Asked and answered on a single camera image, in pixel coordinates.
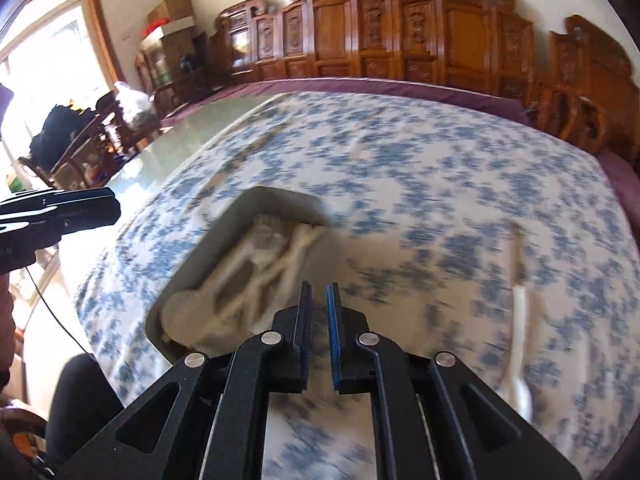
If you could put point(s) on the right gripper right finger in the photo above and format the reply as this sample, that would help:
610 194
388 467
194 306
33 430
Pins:
433 418

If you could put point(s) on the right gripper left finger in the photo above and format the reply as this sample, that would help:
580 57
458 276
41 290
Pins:
205 418

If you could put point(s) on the cream plastic spoon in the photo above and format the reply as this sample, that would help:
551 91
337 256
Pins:
513 387

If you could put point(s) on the large cream ladle spoon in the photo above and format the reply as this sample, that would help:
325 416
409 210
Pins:
186 313

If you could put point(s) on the cream handled small fork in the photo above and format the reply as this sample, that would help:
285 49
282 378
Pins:
248 303

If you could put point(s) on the smiley steel spork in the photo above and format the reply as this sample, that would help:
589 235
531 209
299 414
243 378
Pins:
267 239

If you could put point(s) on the person's left hand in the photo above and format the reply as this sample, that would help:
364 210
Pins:
7 325

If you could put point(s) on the wooden dining chair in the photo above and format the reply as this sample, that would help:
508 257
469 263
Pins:
97 153

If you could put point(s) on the black bag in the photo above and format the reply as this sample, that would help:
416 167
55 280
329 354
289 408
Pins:
59 130

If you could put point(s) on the grey metal tray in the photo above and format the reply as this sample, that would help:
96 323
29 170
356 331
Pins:
235 223

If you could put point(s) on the white plastic bag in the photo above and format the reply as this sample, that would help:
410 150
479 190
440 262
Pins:
137 107

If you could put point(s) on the blue floral tablecloth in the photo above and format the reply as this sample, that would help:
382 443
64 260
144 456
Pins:
423 197

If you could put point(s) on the wooden cabinet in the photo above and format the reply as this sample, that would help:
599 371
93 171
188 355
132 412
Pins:
171 71

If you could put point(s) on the cardboard box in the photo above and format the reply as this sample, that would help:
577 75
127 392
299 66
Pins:
171 10

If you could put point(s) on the purple armchair cushion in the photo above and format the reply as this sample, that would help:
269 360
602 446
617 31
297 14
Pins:
626 185

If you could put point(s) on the purple sofa cushion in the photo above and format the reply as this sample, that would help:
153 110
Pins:
502 107

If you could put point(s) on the carved wooden armchair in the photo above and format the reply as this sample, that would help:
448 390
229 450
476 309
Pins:
593 77

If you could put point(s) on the long carved wooden sofa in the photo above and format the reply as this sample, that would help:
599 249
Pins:
478 45

